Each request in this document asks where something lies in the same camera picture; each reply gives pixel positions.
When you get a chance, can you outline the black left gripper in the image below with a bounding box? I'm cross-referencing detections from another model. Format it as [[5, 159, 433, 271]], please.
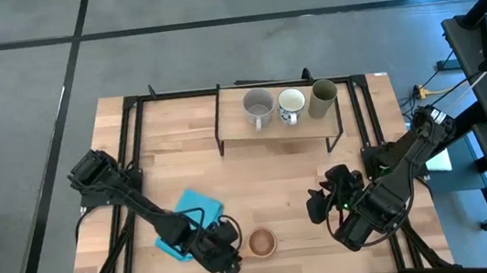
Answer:
[[187, 218, 248, 273]]

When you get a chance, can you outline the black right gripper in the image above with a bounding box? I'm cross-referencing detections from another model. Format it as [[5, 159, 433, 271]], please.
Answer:
[[302, 162, 372, 231]]

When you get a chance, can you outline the wooden cup with handle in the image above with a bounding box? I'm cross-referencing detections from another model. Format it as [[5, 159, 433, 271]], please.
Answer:
[[238, 225, 281, 262]]

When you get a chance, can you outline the tall olive green cup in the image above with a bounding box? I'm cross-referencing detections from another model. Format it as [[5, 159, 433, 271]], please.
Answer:
[[303, 78, 343, 121]]

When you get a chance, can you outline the white mug with blue print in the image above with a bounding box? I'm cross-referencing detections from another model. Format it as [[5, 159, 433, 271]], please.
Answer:
[[274, 86, 310, 128]]

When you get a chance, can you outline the grey ceramic mug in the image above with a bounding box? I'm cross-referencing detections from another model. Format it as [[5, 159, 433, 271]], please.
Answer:
[[240, 85, 280, 133]]

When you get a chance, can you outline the wooden shelf with black legs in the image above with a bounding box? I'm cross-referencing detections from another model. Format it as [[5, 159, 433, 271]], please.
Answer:
[[208, 68, 348, 166]]

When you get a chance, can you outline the turquoise blue cloth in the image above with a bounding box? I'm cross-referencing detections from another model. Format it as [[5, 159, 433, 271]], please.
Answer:
[[148, 184, 230, 266]]

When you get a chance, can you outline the white box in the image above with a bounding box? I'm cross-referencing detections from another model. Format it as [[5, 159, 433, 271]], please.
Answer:
[[426, 147, 453, 174]]

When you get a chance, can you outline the yellow power plug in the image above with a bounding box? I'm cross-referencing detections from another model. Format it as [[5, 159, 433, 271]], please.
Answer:
[[411, 80, 450, 100]]

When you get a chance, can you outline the short black pole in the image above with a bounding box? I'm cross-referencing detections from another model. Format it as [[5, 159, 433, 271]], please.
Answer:
[[432, 99, 487, 159]]

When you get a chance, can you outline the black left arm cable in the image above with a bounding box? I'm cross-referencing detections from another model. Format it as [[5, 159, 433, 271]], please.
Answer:
[[177, 203, 245, 257]]

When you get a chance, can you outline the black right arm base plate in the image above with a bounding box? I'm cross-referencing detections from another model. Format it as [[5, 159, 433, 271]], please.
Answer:
[[360, 139, 429, 184]]

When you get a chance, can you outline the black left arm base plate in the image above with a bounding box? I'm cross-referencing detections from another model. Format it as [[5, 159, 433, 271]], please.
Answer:
[[76, 165, 147, 210]]

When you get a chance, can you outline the black aluminium table frame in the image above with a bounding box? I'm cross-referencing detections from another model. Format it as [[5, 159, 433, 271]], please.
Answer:
[[46, 53, 456, 273]]

